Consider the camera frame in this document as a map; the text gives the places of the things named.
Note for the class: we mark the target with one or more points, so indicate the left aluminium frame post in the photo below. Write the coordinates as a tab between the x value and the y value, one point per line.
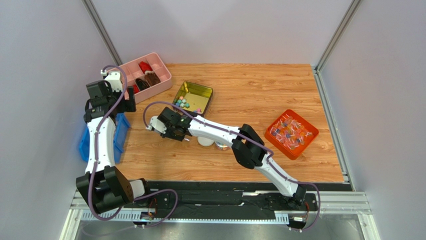
98	23

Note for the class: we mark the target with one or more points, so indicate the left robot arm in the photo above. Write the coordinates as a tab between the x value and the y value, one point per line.
103	187

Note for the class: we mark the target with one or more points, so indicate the blue plastic bin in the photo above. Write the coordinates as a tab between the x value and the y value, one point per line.
120	136

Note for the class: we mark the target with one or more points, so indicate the pink compartment tray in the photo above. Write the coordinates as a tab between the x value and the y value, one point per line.
133	71

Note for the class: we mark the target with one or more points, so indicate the orange tray of candies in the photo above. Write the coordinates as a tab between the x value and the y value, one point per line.
291	134

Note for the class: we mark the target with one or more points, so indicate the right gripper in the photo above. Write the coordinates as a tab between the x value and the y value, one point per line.
168	123

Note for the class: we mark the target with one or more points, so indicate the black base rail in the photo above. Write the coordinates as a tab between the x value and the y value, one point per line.
240	203

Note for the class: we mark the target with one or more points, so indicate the white round lid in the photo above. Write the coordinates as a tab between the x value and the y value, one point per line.
205	142

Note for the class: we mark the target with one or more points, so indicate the clear plastic cup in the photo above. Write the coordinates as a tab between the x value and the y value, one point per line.
221	146

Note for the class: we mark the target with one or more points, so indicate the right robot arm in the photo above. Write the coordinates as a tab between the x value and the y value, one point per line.
247	146

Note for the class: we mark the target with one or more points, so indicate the right aluminium frame post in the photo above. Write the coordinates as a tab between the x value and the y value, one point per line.
344	23

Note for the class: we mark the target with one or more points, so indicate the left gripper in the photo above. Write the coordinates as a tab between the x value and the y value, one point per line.
128	105

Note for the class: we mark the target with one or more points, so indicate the square tin of star candies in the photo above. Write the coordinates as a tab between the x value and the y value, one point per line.
194	98

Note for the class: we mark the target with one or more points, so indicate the aluminium frame post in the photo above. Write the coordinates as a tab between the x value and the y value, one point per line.
344	23
98	23

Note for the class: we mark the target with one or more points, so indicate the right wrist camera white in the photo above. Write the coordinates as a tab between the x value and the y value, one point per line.
155	125

